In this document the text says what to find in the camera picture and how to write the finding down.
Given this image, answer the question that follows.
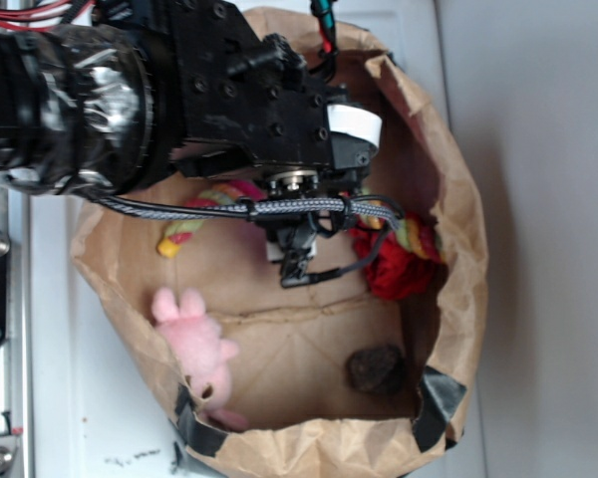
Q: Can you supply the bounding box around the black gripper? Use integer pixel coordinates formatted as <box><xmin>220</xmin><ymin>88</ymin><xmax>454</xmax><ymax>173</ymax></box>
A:
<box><xmin>166</xmin><ymin>0</ymin><xmax>382</xmax><ymax>235</ymax></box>

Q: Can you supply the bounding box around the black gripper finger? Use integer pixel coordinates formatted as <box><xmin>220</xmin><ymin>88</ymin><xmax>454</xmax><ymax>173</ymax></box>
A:
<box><xmin>266</xmin><ymin>226</ymin><xmax>317</xmax><ymax>289</ymax></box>

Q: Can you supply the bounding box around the multicolored twisted rope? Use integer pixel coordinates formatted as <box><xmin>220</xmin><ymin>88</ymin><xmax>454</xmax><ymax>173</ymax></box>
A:
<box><xmin>157</xmin><ymin>179</ymin><xmax>447</xmax><ymax>264</ymax></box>

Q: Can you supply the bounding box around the black taped robot arm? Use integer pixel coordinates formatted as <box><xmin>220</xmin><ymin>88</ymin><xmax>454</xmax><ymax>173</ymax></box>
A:
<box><xmin>0</xmin><ymin>1</ymin><xmax>382</xmax><ymax>288</ymax></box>

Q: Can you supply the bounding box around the red crumpled cloth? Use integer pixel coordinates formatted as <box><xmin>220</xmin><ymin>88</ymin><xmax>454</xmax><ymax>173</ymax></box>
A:
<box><xmin>362</xmin><ymin>212</ymin><xmax>446</xmax><ymax>301</ymax></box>

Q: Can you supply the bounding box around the pink plush toy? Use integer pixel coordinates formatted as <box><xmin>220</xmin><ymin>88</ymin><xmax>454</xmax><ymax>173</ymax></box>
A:
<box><xmin>151</xmin><ymin>287</ymin><xmax>248</xmax><ymax>432</ymax></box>

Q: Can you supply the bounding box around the brown paper bag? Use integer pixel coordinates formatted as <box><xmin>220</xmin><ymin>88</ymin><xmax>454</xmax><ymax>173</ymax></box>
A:
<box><xmin>71</xmin><ymin>23</ymin><xmax>488</xmax><ymax>477</ymax></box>

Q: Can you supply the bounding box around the dark brown fuzzy lump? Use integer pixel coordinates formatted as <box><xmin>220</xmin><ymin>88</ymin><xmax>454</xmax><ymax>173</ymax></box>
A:
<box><xmin>346</xmin><ymin>344</ymin><xmax>406</xmax><ymax>395</ymax></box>

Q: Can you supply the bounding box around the grey braided cable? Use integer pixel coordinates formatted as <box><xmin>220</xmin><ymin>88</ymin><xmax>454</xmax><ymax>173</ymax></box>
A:
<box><xmin>87</xmin><ymin>193</ymin><xmax>406</xmax><ymax>285</ymax></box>

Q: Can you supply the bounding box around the red black wire bundle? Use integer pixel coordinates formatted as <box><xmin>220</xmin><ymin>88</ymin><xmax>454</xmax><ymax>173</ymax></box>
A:
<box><xmin>310</xmin><ymin>0</ymin><xmax>341</xmax><ymax>59</ymax></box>

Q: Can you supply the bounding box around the aluminium frame rail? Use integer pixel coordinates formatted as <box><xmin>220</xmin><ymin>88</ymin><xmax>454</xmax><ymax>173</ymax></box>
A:
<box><xmin>0</xmin><ymin>174</ymin><xmax>35</xmax><ymax>477</ymax></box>

